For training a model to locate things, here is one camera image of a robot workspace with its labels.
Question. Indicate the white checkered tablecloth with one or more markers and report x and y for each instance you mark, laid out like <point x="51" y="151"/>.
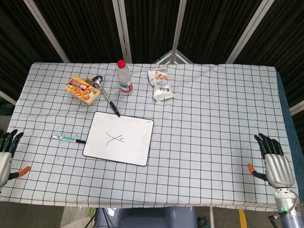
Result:
<point x="202" y="130"/>

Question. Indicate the green whiteboard marker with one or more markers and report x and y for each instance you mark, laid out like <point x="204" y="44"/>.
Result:
<point x="67" y="139"/>

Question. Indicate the white partition frame bar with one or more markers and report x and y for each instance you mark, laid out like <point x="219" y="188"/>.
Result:
<point x="8" y="97"/>
<point x="297" y="108"/>

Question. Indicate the yellow curry box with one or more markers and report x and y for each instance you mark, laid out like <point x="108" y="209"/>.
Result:
<point x="82" y="91"/>

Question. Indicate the white snack bag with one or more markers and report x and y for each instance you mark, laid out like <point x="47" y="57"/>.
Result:
<point x="161" y="85"/>

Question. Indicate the small tin can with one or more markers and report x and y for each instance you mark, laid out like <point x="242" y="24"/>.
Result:
<point x="89" y="82"/>

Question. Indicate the clear bottle red cap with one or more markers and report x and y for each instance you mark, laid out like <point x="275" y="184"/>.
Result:
<point x="124" y="80"/>

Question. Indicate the white partition frame post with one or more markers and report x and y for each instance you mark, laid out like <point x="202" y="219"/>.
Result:
<point x="45" y="28"/>
<point x="179" y="23"/>
<point x="251" y="28"/>
<point x="122" y="28"/>

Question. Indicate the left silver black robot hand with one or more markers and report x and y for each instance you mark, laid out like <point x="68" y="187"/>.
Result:
<point x="3" y="164"/>

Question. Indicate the metal table leg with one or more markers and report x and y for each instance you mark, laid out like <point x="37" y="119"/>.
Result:
<point x="211" y="217"/>

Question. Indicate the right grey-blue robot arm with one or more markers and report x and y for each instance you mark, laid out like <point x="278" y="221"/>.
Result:
<point x="285" y="198"/>

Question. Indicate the white drawing board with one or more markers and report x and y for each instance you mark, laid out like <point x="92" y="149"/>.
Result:
<point x="133" y="145"/>

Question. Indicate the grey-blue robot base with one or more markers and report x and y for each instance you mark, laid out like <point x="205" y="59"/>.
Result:
<point x="147" y="217"/>

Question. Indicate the blue table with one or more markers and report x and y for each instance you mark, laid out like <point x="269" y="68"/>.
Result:
<point x="288" y="123"/>

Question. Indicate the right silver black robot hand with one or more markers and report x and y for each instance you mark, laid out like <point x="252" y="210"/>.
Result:
<point x="279" y="169"/>

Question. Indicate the white triangular partition foot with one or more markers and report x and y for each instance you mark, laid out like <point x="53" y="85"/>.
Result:
<point x="167" y="57"/>

